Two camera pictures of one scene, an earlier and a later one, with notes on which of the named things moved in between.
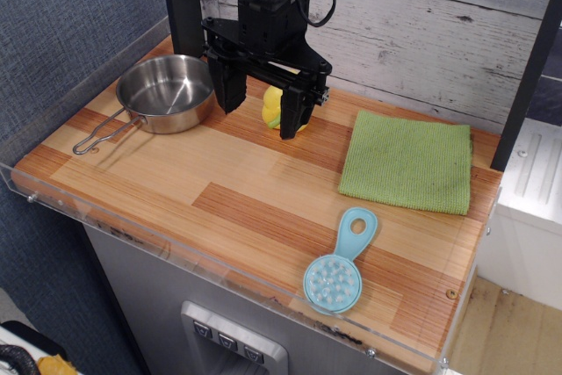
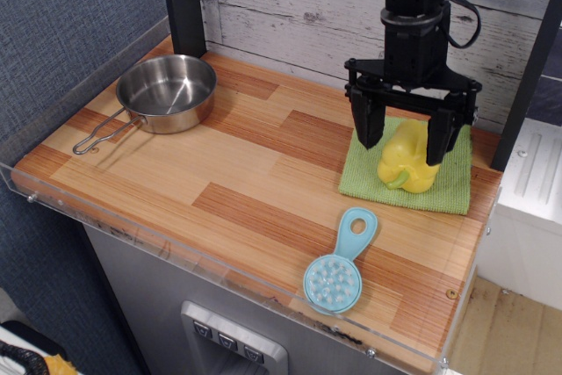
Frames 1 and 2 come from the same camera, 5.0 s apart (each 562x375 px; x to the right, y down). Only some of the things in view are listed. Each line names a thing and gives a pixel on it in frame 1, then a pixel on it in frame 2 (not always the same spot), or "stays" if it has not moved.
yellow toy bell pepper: (271, 108) → (403, 162)
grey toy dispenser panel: (214, 343) stays
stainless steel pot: (168, 94) stays
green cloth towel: (419, 162) stays
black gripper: (270, 37) → (414, 74)
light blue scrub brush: (333, 283) stays
